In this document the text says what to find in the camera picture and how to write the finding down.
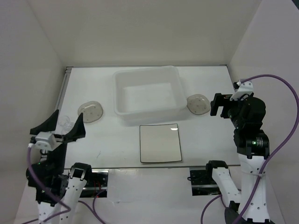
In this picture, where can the aluminium rail left edge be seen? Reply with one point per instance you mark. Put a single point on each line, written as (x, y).
(63, 88)

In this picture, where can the white plastic bin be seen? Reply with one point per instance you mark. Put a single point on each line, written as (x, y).
(151, 94)

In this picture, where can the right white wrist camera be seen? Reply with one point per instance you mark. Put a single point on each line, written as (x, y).
(241, 89)

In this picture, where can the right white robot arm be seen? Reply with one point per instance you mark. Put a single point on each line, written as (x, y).
(247, 205)

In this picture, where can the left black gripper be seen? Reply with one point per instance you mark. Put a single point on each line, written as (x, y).
(78, 131)

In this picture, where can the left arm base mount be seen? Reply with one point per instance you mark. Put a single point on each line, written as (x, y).
(97, 185)

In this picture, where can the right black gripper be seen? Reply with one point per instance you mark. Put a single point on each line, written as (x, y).
(220, 99)

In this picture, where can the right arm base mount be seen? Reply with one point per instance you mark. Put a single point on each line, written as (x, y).
(201, 184)

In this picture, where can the clear glass dish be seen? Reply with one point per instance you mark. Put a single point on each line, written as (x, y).
(198, 104)
(92, 111)

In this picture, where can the square white plate black rim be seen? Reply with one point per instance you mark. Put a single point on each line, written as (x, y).
(160, 143)

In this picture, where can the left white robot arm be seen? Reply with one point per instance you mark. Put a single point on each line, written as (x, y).
(57, 193)

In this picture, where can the clear plastic cup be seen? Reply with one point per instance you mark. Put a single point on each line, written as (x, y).
(65, 124)

